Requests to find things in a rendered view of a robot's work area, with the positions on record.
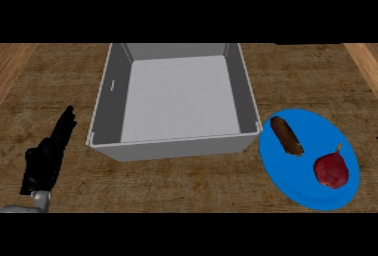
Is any grey open box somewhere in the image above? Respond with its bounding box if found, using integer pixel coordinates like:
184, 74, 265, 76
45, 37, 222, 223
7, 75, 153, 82
85, 42, 262, 163

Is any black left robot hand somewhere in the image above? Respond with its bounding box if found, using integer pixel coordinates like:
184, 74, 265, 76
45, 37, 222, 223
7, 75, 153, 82
17, 105, 78, 197

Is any blue plate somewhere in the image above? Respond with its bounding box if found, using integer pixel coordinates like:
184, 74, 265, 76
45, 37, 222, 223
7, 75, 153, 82
258, 108, 361, 212

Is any brown oblong vegetable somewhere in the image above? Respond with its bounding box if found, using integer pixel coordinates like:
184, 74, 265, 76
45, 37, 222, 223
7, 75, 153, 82
268, 115, 305, 157

